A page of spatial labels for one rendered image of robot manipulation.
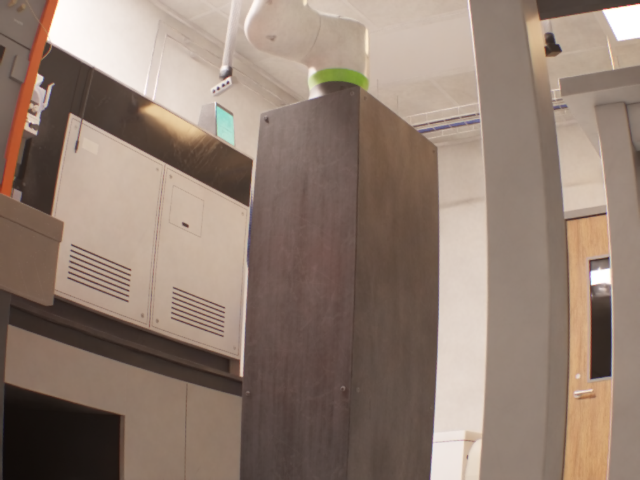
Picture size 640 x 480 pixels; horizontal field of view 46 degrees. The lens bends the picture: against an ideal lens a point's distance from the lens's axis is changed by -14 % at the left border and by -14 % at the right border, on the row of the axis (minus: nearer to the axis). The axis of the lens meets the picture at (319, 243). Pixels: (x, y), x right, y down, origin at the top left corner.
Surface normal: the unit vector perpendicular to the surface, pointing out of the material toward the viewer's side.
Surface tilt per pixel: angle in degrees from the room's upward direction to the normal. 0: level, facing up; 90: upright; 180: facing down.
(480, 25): 90
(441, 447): 90
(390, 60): 180
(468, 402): 90
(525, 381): 90
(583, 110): 180
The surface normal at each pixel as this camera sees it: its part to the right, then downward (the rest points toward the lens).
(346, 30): 0.54, -0.27
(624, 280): -0.54, -0.29
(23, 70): 0.84, -0.14
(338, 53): -0.02, -0.32
